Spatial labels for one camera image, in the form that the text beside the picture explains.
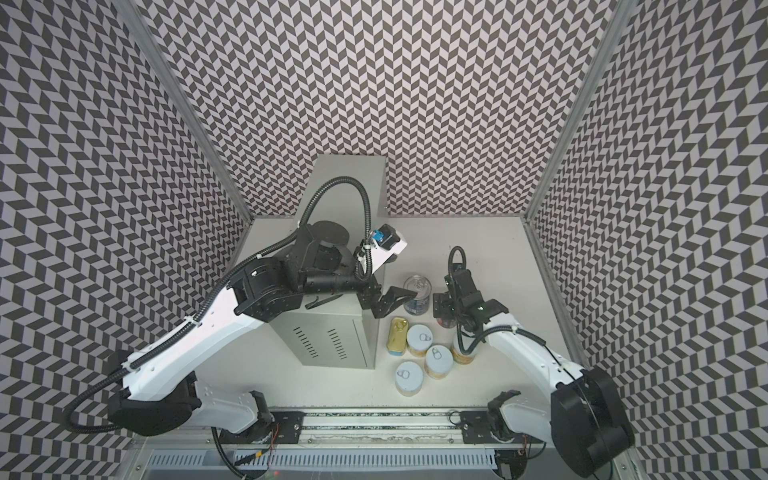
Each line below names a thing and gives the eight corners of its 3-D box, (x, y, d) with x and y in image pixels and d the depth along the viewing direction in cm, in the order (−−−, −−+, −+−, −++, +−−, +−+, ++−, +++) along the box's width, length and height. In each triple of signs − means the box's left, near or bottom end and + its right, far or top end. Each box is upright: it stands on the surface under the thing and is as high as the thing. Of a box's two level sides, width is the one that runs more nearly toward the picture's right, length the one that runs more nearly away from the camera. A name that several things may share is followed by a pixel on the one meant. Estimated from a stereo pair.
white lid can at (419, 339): (406, 357, 86) (407, 349, 81) (406, 333, 91) (406, 324, 86) (431, 357, 86) (433, 349, 81) (430, 333, 91) (431, 324, 86)
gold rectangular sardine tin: (386, 355, 85) (386, 349, 82) (387, 323, 91) (387, 317, 88) (408, 355, 85) (409, 349, 82) (408, 323, 91) (408, 317, 88)
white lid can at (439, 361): (425, 379, 81) (426, 373, 77) (423, 351, 86) (425, 344, 82) (452, 379, 81) (455, 373, 77) (449, 351, 86) (451, 344, 82)
